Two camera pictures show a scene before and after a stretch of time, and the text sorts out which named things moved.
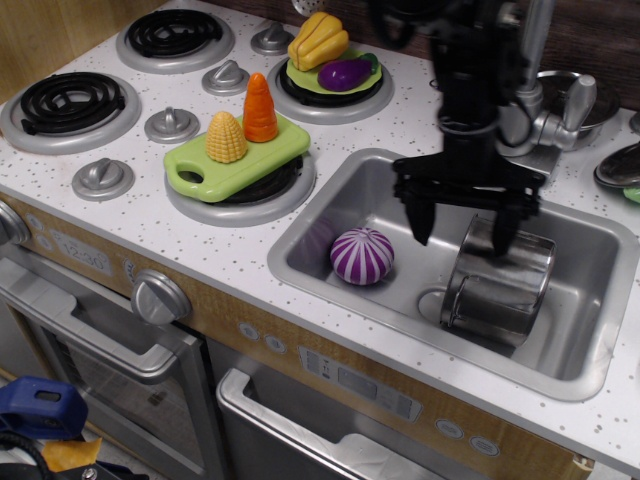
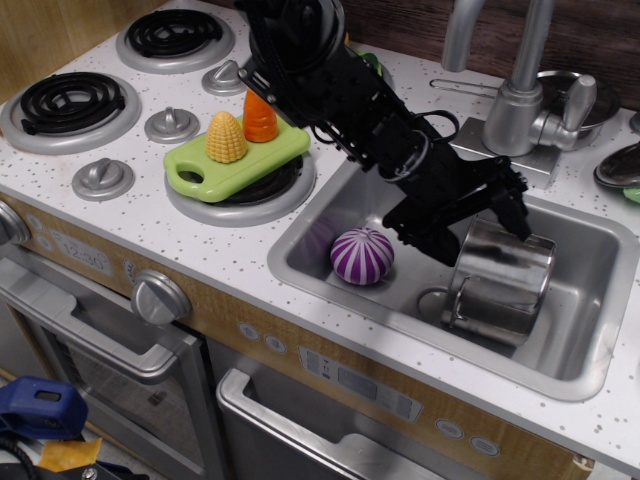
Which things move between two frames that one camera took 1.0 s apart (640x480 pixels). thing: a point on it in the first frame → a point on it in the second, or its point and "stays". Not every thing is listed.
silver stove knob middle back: [225, 79] stays
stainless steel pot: [495, 296] stays
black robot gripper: [470, 170] → [440, 184]
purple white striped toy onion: [362, 256] stays
